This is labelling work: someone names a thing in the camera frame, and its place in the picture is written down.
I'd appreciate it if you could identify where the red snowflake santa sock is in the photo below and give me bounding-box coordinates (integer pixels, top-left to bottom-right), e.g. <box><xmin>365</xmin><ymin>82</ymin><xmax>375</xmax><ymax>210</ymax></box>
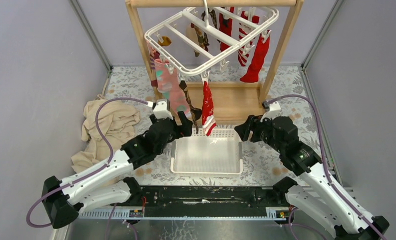
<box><xmin>202</xmin><ymin>81</ymin><xmax>216</xmax><ymax>136</ymax></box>

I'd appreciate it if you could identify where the pink purple striped sock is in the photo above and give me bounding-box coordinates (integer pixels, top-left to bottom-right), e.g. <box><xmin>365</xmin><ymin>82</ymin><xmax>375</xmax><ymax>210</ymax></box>
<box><xmin>147</xmin><ymin>42</ymin><xmax>160</xmax><ymax>87</ymax></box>

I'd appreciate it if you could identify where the beige sock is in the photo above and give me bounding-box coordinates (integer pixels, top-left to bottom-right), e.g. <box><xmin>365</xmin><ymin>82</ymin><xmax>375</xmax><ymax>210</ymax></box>
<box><xmin>186</xmin><ymin>26</ymin><xmax>199</xmax><ymax>46</ymax></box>

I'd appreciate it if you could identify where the plain red sock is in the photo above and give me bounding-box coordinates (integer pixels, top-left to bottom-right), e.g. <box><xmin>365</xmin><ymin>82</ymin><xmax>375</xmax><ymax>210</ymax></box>
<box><xmin>240</xmin><ymin>31</ymin><xmax>271</xmax><ymax>83</ymax></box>

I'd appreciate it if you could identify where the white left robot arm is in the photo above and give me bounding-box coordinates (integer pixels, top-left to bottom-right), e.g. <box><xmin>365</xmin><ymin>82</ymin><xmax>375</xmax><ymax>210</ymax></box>
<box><xmin>42</xmin><ymin>111</ymin><xmax>193</xmax><ymax>229</ymax></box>

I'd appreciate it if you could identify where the wooden hanger stand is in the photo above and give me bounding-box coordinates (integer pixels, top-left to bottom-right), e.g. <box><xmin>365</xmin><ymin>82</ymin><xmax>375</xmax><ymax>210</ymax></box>
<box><xmin>125</xmin><ymin>0</ymin><xmax>303</xmax><ymax>126</ymax></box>

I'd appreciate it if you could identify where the white plastic basket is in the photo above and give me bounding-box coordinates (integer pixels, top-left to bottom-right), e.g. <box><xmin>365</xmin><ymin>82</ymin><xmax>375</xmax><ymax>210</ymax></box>
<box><xmin>170</xmin><ymin>128</ymin><xmax>243</xmax><ymax>178</ymax></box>

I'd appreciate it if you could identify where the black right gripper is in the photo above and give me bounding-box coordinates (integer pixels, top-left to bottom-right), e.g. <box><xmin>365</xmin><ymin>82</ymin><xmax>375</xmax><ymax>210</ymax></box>
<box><xmin>233</xmin><ymin>112</ymin><xmax>283</xmax><ymax>153</ymax></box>

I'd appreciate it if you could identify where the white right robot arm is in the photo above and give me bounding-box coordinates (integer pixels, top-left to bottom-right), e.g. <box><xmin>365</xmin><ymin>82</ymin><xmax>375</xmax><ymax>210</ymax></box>
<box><xmin>234</xmin><ymin>115</ymin><xmax>390</xmax><ymax>240</ymax></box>

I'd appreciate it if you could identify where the white plastic clip hanger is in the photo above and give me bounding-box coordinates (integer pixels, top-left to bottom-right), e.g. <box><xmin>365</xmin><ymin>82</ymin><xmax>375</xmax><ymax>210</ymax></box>
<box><xmin>144</xmin><ymin>1</ymin><xmax>280</xmax><ymax>78</ymax></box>

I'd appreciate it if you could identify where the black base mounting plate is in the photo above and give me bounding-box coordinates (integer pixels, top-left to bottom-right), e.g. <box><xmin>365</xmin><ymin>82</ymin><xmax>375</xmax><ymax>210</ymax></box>
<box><xmin>110</xmin><ymin>185</ymin><xmax>306</xmax><ymax>218</ymax></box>

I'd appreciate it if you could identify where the beige crumpled cloth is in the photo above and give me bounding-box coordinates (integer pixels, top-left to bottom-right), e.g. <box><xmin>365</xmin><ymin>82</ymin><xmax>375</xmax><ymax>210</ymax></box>
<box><xmin>71</xmin><ymin>94</ymin><xmax>140</xmax><ymax>173</ymax></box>

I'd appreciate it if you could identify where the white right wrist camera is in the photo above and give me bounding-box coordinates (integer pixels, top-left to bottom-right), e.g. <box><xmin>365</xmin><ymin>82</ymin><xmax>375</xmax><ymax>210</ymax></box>
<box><xmin>260</xmin><ymin>101</ymin><xmax>281</xmax><ymax>122</ymax></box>

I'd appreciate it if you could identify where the floral patterned table mat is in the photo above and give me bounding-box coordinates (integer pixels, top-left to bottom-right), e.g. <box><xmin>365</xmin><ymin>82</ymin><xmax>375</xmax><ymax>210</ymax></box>
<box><xmin>105</xmin><ymin>65</ymin><xmax>320</xmax><ymax>186</ymax></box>

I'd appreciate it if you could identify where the brown yellow argyle sock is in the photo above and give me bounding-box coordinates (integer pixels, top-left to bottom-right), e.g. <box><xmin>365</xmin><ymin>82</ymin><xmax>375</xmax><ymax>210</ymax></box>
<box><xmin>179</xmin><ymin>80</ymin><xmax>202</xmax><ymax>133</ymax></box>

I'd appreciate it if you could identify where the pink patterned sock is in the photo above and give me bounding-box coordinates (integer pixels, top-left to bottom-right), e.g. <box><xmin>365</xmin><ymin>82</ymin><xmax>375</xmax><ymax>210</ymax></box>
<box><xmin>154</xmin><ymin>58</ymin><xmax>191</xmax><ymax>118</ymax></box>

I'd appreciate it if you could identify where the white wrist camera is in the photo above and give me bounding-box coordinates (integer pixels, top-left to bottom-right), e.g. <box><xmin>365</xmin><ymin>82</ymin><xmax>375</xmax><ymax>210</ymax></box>
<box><xmin>260</xmin><ymin>101</ymin><xmax>281</xmax><ymax>122</ymax></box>
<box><xmin>152</xmin><ymin>99</ymin><xmax>174</xmax><ymax>120</ymax></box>

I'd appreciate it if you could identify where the red bow sock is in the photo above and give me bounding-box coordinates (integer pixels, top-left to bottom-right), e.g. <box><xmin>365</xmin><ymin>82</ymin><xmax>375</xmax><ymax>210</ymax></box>
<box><xmin>219</xmin><ymin>13</ymin><xmax>233</xmax><ymax>52</ymax></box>

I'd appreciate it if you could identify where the mustard yellow sock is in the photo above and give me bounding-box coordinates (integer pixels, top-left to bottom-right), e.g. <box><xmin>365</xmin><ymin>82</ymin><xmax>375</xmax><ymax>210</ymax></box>
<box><xmin>158</xmin><ymin>36</ymin><xmax>172</xmax><ymax>47</ymax></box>

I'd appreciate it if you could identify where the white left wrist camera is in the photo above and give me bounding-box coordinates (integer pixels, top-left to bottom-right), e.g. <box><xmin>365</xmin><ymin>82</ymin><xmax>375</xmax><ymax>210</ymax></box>
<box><xmin>152</xmin><ymin>99</ymin><xmax>174</xmax><ymax>120</ymax></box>

